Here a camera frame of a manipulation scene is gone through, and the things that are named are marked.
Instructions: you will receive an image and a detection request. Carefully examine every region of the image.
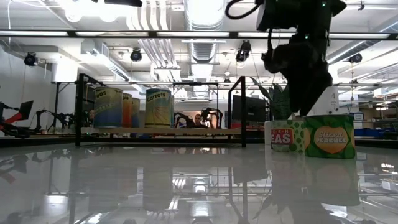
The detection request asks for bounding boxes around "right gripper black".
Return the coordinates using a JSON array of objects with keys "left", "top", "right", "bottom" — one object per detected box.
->
[{"left": 262, "top": 34, "right": 333, "bottom": 116}]

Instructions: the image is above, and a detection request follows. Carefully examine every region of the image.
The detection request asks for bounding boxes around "short green peas can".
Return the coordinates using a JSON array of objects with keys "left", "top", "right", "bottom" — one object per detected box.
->
[{"left": 271, "top": 119, "right": 306, "bottom": 153}]

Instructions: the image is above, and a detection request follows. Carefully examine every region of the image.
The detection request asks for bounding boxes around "green sliced peaches can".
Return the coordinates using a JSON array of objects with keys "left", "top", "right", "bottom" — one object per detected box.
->
[{"left": 303, "top": 114, "right": 356, "bottom": 159}]

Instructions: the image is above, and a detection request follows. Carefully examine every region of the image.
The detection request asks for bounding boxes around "carrots can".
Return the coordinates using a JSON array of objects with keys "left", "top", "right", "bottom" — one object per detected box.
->
[{"left": 145, "top": 88, "right": 172, "bottom": 129}]

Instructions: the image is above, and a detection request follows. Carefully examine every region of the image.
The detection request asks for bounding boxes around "orange pineapple can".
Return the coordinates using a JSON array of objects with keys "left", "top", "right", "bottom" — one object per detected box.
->
[{"left": 122, "top": 92, "right": 133, "bottom": 128}]

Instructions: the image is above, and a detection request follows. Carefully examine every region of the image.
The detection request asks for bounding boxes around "tall peas can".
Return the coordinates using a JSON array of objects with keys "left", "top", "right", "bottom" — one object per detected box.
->
[{"left": 93, "top": 86, "right": 124, "bottom": 128}]

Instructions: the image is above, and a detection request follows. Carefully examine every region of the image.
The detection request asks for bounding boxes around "green snake plant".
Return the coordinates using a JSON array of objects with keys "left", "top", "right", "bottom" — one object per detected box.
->
[{"left": 249, "top": 76, "right": 293, "bottom": 121}]

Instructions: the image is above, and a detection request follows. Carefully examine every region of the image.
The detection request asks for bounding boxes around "white plant pot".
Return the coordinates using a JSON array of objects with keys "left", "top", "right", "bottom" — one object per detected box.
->
[{"left": 264, "top": 120, "right": 274, "bottom": 146}]

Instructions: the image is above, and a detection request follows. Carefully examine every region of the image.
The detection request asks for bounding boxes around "large black monitor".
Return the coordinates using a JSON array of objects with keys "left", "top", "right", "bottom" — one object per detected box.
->
[{"left": 231, "top": 95, "right": 267, "bottom": 123}]

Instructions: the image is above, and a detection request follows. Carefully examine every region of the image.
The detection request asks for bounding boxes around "black ceiling spotlight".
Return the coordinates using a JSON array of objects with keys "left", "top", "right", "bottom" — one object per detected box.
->
[
  {"left": 348, "top": 52, "right": 363, "bottom": 65},
  {"left": 235, "top": 40, "right": 252, "bottom": 63},
  {"left": 24, "top": 52, "right": 39, "bottom": 67},
  {"left": 129, "top": 48, "right": 143, "bottom": 62}
]

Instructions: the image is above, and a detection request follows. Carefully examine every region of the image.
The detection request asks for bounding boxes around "blue storage bin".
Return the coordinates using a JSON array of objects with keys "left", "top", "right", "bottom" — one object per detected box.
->
[{"left": 354, "top": 128, "right": 398, "bottom": 140}]

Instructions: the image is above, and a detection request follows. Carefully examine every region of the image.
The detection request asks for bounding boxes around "black overhead light beam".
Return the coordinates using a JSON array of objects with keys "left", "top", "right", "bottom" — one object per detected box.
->
[{"left": 0, "top": 30, "right": 398, "bottom": 40}]

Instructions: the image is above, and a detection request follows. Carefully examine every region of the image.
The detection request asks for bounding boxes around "small black monitor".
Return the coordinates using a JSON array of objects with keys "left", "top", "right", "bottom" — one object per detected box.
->
[{"left": 17, "top": 100, "right": 34, "bottom": 121}]

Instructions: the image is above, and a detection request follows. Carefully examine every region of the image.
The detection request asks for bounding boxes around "red black background machine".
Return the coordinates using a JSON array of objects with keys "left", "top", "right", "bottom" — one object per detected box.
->
[{"left": 0, "top": 101, "right": 24, "bottom": 138}]

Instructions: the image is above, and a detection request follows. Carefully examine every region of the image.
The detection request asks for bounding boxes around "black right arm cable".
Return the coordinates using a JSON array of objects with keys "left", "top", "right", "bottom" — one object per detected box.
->
[{"left": 225, "top": 0, "right": 274, "bottom": 60}]

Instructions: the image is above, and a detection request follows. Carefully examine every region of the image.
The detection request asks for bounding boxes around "black frame wooden shelf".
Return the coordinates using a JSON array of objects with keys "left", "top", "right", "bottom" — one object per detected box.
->
[{"left": 74, "top": 73, "right": 247, "bottom": 148}]

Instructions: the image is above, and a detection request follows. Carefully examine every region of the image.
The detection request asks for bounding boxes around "black background table frame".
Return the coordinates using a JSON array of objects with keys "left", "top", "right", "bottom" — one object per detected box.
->
[{"left": 50, "top": 80, "right": 77, "bottom": 133}]

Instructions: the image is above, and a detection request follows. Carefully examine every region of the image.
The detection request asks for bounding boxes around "black aluminium table frame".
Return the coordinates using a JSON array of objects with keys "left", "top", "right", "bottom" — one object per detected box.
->
[{"left": 0, "top": 135, "right": 398, "bottom": 149}]

